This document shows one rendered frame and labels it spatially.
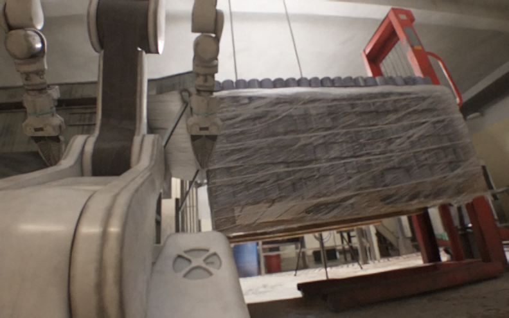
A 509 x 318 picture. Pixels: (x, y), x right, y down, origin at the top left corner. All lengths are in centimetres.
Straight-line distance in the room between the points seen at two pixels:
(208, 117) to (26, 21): 51
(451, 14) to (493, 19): 119
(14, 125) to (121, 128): 93
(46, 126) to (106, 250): 62
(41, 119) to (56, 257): 60
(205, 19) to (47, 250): 59
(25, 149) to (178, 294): 118
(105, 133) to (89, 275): 50
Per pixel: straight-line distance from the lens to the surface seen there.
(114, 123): 76
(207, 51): 71
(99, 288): 30
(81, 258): 30
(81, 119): 144
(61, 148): 91
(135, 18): 84
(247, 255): 423
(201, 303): 46
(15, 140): 156
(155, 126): 165
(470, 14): 749
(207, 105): 75
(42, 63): 84
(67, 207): 33
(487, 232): 202
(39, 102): 85
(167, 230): 388
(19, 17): 83
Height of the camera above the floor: 30
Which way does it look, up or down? 22 degrees up
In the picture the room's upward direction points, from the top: 5 degrees counter-clockwise
